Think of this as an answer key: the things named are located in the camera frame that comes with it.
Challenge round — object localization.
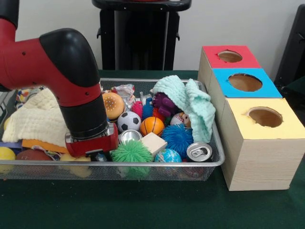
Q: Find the clear mesh bin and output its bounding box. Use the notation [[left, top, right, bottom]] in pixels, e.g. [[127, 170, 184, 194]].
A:
[[0, 76, 225, 182]]

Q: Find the white baseball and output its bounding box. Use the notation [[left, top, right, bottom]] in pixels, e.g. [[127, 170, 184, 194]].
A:
[[170, 112, 191, 128]]

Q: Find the brown toy football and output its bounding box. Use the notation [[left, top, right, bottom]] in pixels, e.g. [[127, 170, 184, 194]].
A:
[[15, 149, 52, 162]]

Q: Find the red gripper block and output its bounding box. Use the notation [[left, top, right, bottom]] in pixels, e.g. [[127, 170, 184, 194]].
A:
[[65, 123, 119, 158]]

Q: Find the dark green table cloth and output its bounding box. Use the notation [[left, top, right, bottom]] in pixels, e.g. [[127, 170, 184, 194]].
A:
[[0, 69, 305, 229]]

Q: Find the cream yellow muslin cloth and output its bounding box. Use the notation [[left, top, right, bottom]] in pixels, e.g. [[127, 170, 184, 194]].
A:
[[2, 88, 68, 146]]

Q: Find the yellow ball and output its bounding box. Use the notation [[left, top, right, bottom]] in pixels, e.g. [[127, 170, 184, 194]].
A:
[[0, 146, 16, 173]]

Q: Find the wooden cube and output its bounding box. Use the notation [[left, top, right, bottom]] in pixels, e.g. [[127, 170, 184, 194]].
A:
[[141, 132, 168, 158]]

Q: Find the orange plastic toy piece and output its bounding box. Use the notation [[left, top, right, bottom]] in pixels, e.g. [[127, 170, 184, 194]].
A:
[[21, 139, 68, 154]]

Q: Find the large green spiky ball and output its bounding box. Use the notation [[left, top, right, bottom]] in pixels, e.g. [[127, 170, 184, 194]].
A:
[[110, 140, 154, 165]]

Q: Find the small globe ball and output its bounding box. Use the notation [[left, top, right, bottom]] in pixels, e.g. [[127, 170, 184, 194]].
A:
[[154, 148, 183, 164]]

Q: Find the small orange basketball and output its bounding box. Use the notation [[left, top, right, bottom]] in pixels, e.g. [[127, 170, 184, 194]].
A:
[[140, 116, 165, 137]]

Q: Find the silver can with pull tab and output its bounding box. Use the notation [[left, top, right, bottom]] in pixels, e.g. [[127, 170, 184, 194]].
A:
[[186, 142, 212, 163]]

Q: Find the mint green muslin cloth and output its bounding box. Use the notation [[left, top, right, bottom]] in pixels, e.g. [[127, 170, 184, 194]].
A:
[[151, 75, 216, 144]]

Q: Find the blue spiky ball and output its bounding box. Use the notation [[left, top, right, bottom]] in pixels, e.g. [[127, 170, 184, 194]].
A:
[[161, 124, 193, 158]]

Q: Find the yellow plush toy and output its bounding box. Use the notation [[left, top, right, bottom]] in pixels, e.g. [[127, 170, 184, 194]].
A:
[[59, 153, 92, 163]]

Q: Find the purple spiky ball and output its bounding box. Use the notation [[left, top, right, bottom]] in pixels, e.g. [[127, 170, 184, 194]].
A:
[[152, 92, 179, 117]]

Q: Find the black chair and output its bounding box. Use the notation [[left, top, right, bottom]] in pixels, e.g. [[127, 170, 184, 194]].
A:
[[274, 4, 305, 94]]

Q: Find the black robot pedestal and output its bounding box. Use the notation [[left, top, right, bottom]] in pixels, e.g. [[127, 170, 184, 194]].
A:
[[92, 0, 192, 71]]

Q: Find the wooden box with three holes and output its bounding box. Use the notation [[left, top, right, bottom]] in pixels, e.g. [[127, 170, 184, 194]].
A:
[[197, 45, 305, 191]]

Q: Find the small silver can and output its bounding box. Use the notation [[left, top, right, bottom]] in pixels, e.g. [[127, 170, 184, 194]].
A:
[[119, 129, 143, 145]]

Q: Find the small soccer ball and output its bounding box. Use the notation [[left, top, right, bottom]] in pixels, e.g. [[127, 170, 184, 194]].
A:
[[117, 111, 142, 133]]

